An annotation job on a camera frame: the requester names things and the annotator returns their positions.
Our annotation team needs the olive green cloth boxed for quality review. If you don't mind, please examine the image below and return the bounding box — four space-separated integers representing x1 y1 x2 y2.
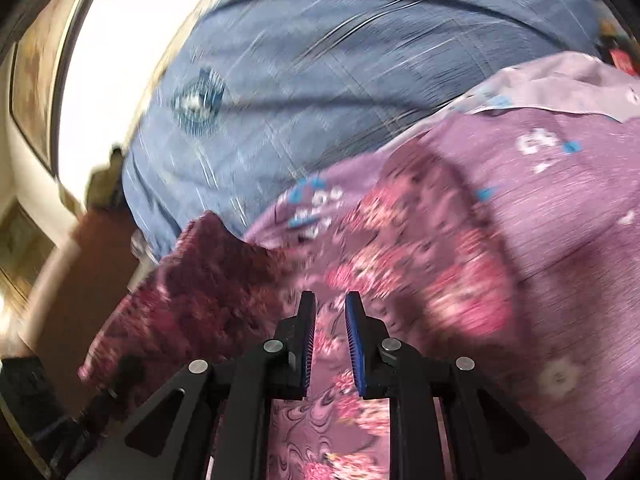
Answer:
87 145 128 211

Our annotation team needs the brown wooden headboard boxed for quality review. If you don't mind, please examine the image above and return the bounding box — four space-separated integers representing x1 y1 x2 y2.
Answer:
20 205 161 361

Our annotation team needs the purple floral bedsheet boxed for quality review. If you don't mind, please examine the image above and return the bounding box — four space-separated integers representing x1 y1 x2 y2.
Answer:
245 52 640 480

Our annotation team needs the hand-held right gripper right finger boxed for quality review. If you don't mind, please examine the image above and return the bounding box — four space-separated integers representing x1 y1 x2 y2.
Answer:
345 290 586 480

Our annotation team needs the small framed wall picture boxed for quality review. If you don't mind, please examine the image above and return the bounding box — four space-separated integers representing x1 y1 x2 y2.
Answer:
0 205 51 301

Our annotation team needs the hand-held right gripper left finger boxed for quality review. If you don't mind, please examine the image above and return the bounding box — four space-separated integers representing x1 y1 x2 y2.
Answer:
65 290 318 480

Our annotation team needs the maroon floral shirt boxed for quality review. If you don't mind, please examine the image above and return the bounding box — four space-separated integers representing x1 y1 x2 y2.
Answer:
77 142 531 480

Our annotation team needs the blue plaid quilt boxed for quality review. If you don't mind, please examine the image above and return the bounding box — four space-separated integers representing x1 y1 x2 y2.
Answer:
122 0 601 266

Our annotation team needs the large framed wall picture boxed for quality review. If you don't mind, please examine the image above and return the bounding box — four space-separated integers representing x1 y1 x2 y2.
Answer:
10 0 86 176

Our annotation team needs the small red box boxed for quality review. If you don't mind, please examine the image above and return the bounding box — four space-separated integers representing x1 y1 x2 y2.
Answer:
607 45 635 74

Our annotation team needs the grey crumpled cloth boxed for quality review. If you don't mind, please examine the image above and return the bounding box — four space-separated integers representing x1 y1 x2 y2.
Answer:
130 230 157 267

